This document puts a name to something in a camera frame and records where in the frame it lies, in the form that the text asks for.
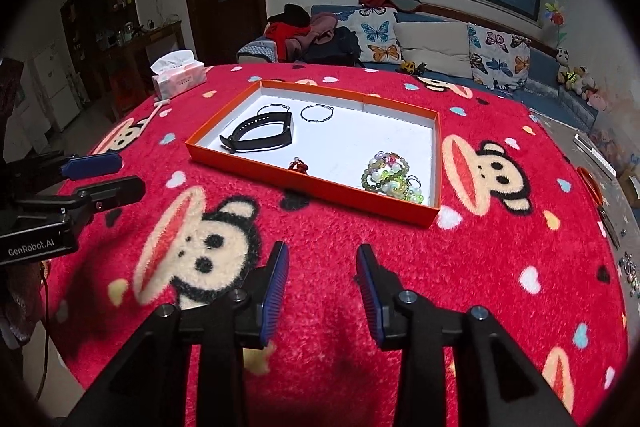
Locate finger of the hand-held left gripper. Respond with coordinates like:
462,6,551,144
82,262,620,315
30,151,124,182
15,175,147,224

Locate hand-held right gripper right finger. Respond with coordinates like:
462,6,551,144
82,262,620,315
354,243,578,427

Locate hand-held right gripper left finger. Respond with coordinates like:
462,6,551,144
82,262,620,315
65,241,292,427

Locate pale green bead bracelet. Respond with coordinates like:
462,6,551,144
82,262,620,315
361,151,412,195

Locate orange cardboard tray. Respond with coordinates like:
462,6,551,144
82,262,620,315
185,79,443,228

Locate black wrist band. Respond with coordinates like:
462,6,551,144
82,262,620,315
220,111,293,155

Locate white fridge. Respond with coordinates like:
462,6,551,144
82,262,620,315
31,47,81,132

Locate pink tissue pack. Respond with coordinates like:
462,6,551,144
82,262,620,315
151,50,207,100

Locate red monkey printed blanket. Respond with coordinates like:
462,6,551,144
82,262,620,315
42,63,631,427

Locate wooden desk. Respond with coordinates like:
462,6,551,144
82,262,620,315
100,21,186,118

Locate dark wooden shelf cabinet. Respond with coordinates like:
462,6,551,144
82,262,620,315
61,0,138,108

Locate pile of clothes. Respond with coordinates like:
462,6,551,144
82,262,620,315
265,3,340,58

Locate black bag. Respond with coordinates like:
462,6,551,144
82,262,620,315
301,27,362,66

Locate beige pillow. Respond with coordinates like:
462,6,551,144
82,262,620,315
395,22,473,80

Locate butterfly print pillow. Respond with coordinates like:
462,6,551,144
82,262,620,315
467,23,532,91
350,7,402,65

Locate scattered small beads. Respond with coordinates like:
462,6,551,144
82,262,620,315
617,254,640,300

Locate blue sofa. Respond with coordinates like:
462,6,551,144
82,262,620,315
237,4,601,132

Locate brown bear plush toy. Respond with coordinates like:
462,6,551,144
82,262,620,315
559,67,598,96

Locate colourful pinwheel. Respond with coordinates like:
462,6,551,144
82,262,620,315
545,2,569,48

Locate black cable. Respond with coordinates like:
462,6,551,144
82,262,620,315
39,259,52,360

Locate colourful bead bracelet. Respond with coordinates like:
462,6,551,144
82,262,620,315
382,169,427,206

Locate orange handled scissors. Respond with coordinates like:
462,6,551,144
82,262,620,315
577,166,622,250

